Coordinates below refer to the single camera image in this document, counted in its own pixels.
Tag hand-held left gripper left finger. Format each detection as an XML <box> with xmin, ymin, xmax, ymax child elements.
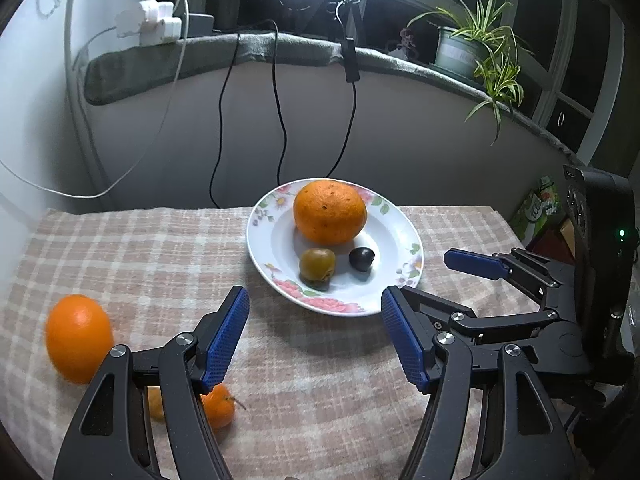
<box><xmin>52</xmin><ymin>286</ymin><xmax>251</xmax><ymax>480</ymax></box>

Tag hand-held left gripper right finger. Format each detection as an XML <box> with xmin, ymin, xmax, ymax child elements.
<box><xmin>381</xmin><ymin>286</ymin><xmax>578</xmax><ymax>480</ymax></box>

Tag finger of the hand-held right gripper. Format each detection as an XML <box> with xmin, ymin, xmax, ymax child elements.
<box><xmin>446</xmin><ymin>307</ymin><xmax>562</xmax><ymax>350</ymax></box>
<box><xmin>443</xmin><ymin>246</ymin><xmax>577</xmax><ymax>307</ymax></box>

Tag small tangerine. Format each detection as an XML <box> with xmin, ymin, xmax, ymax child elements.
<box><xmin>200</xmin><ymin>384</ymin><xmax>247</xmax><ymax>429</ymax></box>

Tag floral white plate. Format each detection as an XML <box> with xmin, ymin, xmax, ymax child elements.
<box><xmin>246</xmin><ymin>178</ymin><xmax>425</xmax><ymax>317</ymax></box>

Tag large smooth orange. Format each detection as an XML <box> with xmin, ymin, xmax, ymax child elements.
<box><xmin>45</xmin><ymin>294</ymin><xmax>115</xmax><ymax>386</ymax></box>

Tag green printed packet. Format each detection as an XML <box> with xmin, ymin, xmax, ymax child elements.
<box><xmin>510</xmin><ymin>175</ymin><xmax>563</xmax><ymax>241</ymax></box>

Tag dark plum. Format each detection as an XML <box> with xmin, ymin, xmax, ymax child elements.
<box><xmin>348</xmin><ymin>246</ymin><xmax>376</xmax><ymax>277</ymax></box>

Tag small yellow fruit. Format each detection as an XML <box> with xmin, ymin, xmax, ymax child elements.
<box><xmin>146</xmin><ymin>386</ymin><xmax>166</xmax><ymax>422</ymax></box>

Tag checked beige tablecloth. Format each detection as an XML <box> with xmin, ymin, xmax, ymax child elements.
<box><xmin>0</xmin><ymin>205</ymin><xmax>546</xmax><ymax>480</ymax></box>

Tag green-brown round fruit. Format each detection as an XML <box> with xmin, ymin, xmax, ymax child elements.
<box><xmin>299</xmin><ymin>247</ymin><xmax>337</xmax><ymax>291</ymax></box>

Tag large spotted orange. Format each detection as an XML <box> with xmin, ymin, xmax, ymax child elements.
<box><xmin>293</xmin><ymin>179</ymin><xmax>368</xmax><ymax>246</ymax></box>

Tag potted spider plant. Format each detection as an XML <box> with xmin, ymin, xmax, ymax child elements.
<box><xmin>402</xmin><ymin>0</ymin><xmax>533</xmax><ymax>146</ymax></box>

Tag small purple plant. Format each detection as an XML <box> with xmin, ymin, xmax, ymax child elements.
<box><xmin>387</xmin><ymin>27</ymin><xmax>418</xmax><ymax>61</ymax></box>

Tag grey power adapter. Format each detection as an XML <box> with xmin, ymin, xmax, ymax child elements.
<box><xmin>187</xmin><ymin>12</ymin><xmax>215</xmax><ymax>38</ymax></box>

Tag white power strip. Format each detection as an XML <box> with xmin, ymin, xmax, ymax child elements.
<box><xmin>114</xmin><ymin>9</ymin><xmax>166</xmax><ymax>48</ymax></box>

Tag black lamp cable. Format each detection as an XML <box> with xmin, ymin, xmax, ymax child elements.
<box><xmin>317</xmin><ymin>80</ymin><xmax>358</xmax><ymax>182</ymax></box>

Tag black inline switch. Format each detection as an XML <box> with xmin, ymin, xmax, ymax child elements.
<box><xmin>344</xmin><ymin>36</ymin><xmax>361</xmax><ymax>84</ymax></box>

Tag white cable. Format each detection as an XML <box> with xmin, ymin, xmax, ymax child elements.
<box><xmin>0</xmin><ymin>0</ymin><xmax>190</xmax><ymax>200</ymax></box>

